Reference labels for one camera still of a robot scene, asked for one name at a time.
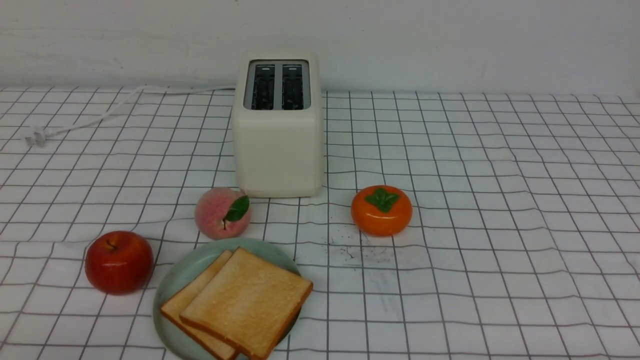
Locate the toast slice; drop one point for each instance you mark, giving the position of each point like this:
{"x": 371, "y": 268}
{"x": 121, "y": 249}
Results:
{"x": 259, "y": 304}
{"x": 194, "y": 309}

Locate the pink fake peach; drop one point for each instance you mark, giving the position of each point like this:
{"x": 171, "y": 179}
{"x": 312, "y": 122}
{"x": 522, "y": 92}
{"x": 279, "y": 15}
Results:
{"x": 222, "y": 213}

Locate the cream white toaster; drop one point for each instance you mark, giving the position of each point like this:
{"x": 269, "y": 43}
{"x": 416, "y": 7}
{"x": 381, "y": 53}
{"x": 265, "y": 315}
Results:
{"x": 278, "y": 124}

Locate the red fake apple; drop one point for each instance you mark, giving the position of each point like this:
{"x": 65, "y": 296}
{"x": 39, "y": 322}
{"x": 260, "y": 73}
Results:
{"x": 119, "y": 262}

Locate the light green plate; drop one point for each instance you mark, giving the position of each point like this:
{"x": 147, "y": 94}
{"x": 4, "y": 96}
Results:
{"x": 187, "y": 269}

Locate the orange fake persimmon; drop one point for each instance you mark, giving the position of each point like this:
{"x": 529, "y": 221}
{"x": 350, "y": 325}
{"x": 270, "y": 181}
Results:
{"x": 381, "y": 210}

